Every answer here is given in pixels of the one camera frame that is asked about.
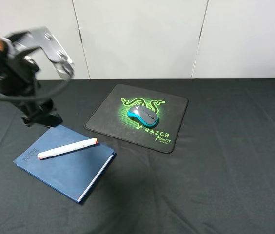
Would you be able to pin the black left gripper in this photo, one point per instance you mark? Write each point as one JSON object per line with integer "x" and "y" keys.
{"x": 39, "y": 112}

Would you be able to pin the white marker pen orange caps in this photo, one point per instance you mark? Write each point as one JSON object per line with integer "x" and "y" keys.
{"x": 67, "y": 148}

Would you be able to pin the grey teal computer mouse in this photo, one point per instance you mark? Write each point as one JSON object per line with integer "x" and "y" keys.
{"x": 143, "y": 115}

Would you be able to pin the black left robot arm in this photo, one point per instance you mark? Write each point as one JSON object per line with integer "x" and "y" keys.
{"x": 18, "y": 83}

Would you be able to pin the black green Razer mouse pad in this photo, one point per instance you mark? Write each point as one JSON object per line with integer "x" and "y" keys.
{"x": 111, "y": 118}

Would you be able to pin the black table cloth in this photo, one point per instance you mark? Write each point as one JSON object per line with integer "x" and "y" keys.
{"x": 220, "y": 178}

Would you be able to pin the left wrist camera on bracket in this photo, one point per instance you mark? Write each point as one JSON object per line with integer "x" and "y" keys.
{"x": 27, "y": 42}

